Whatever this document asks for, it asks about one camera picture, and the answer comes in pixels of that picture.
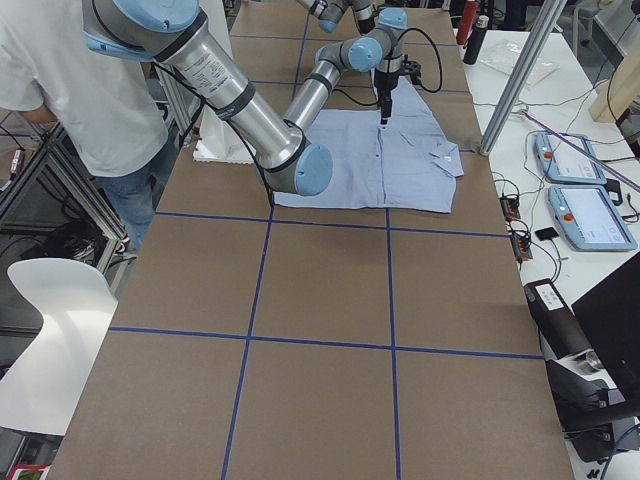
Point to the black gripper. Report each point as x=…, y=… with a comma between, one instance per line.
x=384, y=85

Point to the light blue striped shirt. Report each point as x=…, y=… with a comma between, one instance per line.
x=406, y=163

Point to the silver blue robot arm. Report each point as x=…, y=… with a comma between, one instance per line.
x=176, y=33
x=345, y=12

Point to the black bottle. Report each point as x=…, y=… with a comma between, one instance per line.
x=475, y=40

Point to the red bottle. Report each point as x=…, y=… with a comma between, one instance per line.
x=466, y=21

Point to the red circuit board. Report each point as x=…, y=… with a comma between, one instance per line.
x=510, y=208

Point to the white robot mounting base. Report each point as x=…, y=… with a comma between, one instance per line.
x=217, y=141

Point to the blue teach pendant far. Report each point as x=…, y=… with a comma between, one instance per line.
x=562, y=163

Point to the blue teach pendant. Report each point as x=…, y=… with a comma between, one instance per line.
x=588, y=219
x=562, y=163

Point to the blue teach pendant near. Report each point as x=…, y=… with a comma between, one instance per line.
x=588, y=219

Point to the person in white shirt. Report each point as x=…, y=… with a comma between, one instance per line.
x=49, y=75

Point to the black laptop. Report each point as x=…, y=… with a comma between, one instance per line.
x=608, y=314

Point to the black monitor stand device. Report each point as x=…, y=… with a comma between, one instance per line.
x=593, y=414

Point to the white chair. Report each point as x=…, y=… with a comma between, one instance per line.
x=41, y=390

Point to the grey aluminium frame post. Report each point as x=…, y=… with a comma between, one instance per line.
x=541, y=29

